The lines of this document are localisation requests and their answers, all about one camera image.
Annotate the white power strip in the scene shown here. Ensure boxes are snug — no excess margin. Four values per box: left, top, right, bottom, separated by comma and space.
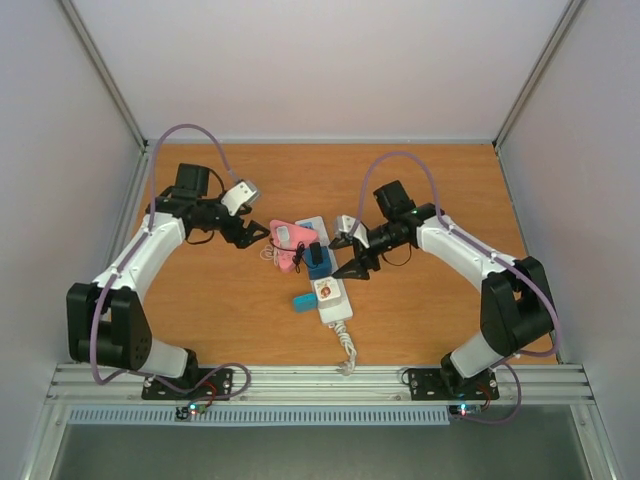
295, 216, 353, 325

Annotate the teal cube plug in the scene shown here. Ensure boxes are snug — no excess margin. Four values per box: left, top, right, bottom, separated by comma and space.
292, 293, 318, 313

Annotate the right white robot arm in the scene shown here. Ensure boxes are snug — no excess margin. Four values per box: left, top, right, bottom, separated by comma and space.
330, 181, 557, 398

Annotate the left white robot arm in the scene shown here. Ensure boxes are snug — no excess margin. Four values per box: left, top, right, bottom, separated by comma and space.
66, 163, 269, 398

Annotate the black plug adapter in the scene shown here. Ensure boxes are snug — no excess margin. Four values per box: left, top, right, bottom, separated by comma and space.
309, 242, 323, 265

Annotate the blue cube socket adapter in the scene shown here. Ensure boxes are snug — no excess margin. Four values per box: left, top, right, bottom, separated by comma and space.
303, 246, 333, 280

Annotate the white cube plug with picture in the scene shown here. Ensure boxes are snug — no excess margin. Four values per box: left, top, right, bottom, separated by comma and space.
312, 276, 342, 309

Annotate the pink triangular socket adapter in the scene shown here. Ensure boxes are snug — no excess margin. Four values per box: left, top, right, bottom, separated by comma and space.
269, 220, 319, 273

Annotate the small white charger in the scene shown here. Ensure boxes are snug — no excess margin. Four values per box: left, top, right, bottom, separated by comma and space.
276, 225, 291, 246

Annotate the right small circuit board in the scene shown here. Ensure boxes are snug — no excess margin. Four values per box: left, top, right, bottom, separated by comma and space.
449, 403, 485, 418

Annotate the small circuit board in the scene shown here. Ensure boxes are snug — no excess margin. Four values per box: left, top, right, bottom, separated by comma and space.
449, 403, 485, 418
174, 403, 208, 422

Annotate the left small circuit board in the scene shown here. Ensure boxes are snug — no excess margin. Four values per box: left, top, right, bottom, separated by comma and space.
174, 403, 208, 422

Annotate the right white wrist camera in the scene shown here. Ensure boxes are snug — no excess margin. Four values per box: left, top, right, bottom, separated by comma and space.
334, 215, 370, 249

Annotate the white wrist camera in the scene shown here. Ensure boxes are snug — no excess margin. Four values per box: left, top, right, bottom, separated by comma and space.
221, 180, 261, 216
334, 215, 370, 249

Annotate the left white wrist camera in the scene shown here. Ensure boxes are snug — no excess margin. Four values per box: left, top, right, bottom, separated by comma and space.
221, 180, 261, 216

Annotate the left aluminium rail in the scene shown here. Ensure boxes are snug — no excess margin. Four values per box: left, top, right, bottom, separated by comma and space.
74, 144, 154, 364

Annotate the white power strip cord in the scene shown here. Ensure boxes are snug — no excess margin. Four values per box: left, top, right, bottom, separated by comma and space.
327, 319, 359, 377

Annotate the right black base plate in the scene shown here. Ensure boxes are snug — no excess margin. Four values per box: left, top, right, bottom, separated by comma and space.
400, 367, 500, 401

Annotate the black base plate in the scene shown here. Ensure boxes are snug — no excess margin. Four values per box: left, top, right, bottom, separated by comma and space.
141, 367, 246, 401
400, 367, 500, 401

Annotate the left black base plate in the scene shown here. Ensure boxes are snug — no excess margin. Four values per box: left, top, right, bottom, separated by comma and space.
141, 367, 246, 401

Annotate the left aluminium corner post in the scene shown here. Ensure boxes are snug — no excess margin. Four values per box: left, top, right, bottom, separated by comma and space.
55, 0, 150, 149

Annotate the aluminium corner post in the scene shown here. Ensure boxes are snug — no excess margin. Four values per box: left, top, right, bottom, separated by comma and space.
492, 0, 587, 149
55, 0, 150, 149

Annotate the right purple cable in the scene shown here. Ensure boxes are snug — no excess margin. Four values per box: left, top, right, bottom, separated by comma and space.
349, 150, 563, 426

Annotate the front aluminium rail frame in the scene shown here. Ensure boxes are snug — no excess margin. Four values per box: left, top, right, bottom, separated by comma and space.
45, 364, 595, 406

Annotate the grey slotted cable duct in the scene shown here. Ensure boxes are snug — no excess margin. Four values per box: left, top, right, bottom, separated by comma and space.
67, 405, 450, 427

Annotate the right aluminium corner post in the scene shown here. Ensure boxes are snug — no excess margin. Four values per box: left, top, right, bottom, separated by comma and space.
492, 0, 587, 149

